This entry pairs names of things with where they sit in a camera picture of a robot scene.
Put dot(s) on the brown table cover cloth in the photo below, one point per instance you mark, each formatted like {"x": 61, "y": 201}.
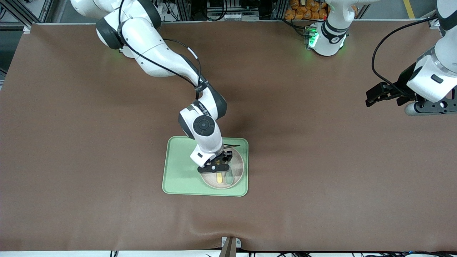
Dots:
{"x": 89, "y": 160}

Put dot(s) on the yellow plastic fork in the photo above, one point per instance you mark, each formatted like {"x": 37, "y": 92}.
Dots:
{"x": 219, "y": 178}

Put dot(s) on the grey-green plastic spoon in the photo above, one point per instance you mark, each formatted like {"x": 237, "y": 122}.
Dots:
{"x": 229, "y": 176}

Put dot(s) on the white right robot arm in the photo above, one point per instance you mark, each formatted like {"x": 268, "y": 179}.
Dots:
{"x": 160, "y": 57}

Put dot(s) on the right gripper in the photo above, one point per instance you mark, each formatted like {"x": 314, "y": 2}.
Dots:
{"x": 226, "y": 156}

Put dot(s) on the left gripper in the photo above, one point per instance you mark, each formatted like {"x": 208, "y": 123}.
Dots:
{"x": 405, "y": 80}

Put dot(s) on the light green rectangular tray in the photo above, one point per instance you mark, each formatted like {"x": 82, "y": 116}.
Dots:
{"x": 178, "y": 171}

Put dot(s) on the orange toy food pile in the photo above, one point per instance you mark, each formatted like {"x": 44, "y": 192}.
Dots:
{"x": 303, "y": 14}

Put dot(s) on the round beige plate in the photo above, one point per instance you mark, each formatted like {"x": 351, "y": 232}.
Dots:
{"x": 239, "y": 167}

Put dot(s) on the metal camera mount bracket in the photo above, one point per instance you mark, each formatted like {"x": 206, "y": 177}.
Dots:
{"x": 230, "y": 250}

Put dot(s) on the aluminium frame profile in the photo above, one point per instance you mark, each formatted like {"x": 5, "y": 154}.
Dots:
{"x": 433, "y": 23}
{"x": 28, "y": 28}

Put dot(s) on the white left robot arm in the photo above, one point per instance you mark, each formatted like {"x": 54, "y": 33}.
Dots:
{"x": 330, "y": 39}

